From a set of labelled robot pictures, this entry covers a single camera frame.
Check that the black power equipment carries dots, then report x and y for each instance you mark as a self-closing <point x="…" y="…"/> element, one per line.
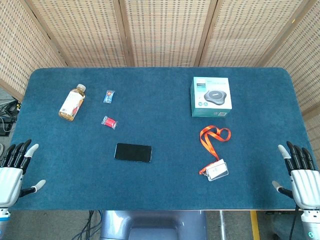
<point x="7" y="117"/>

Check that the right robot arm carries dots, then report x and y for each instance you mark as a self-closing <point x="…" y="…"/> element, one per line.
<point x="311" y="225"/>

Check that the red candy wrapper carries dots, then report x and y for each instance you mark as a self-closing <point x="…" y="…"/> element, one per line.
<point x="109" y="122"/>

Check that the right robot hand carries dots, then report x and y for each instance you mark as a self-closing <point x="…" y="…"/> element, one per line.
<point x="303" y="180"/>

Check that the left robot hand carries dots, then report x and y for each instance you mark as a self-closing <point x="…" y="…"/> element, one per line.
<point x="9" y="178"/>

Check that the blue candy wrapper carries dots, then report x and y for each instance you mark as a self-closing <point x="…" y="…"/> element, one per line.
<point x="109" y="96"/>

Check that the clear badge holder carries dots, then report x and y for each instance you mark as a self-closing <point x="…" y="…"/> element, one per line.
<point x="217" y="170"/>

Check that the woven folding screen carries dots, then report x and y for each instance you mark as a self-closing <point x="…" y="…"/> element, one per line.
<point x="160" y="32"/>

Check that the smartphone with blue back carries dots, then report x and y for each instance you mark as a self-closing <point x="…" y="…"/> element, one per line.
<point x="133" y="152"/>

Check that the yellow floor tape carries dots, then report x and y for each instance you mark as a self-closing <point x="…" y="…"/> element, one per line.
<point x="255" y="225"/>

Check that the metal table leg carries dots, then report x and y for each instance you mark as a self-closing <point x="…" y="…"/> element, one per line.
<point x="222" y="225"/>

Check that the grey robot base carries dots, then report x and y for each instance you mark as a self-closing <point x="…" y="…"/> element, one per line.
<point x="153" y="225"/>

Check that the teal speakerphone box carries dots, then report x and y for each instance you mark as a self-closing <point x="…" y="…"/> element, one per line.
<point x="211" y="98"/>

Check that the blue table mat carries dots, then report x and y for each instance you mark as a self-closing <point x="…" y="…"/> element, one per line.
<point x="160" y="140"/>

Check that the amber tea bottle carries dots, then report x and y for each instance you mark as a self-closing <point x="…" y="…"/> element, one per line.
<point x="72" y="102"/>

